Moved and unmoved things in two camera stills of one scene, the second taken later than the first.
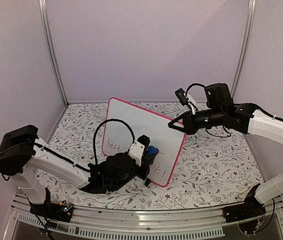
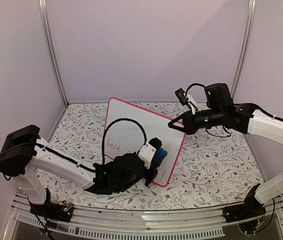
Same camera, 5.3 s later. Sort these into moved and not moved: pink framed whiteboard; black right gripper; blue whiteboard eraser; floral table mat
Moved: blue whiteboard eraser
Not moved: floral table mat; black right gripper; pink framed whiteboard
